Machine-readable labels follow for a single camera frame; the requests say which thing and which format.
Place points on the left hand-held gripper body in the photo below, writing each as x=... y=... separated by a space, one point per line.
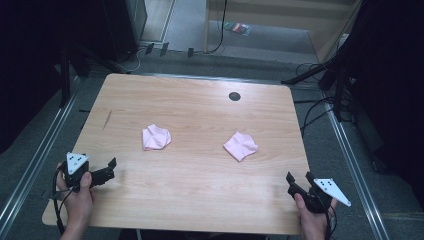
x=76 y=166

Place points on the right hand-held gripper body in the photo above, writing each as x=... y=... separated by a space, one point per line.
x=328 y=190

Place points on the pink sock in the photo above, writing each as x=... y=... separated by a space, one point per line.
x=156 y=137
x=240 y=146

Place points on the person's right hand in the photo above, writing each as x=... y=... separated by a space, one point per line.
x=315 y=221

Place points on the person's left hand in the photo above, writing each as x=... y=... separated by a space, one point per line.
x=78 y=205

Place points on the black metal stand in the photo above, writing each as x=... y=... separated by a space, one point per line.
x=339 y=93
x=65 y=80

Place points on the black round table grommet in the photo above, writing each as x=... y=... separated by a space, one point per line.
x=234 y=96

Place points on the black plug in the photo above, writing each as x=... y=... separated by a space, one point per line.
x=149 y=48
x=164 y=49
x=190 y=52

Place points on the dark cabinet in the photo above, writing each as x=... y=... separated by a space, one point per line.
x=123 y=30

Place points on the light wooden furniture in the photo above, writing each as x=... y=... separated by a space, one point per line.
x=283 y=20

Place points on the colourful packet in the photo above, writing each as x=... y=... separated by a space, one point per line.
x=237 y=28

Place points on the metal floor rail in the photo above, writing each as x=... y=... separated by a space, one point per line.
x=356 y=173
x=213 y=78
x=36 y=150

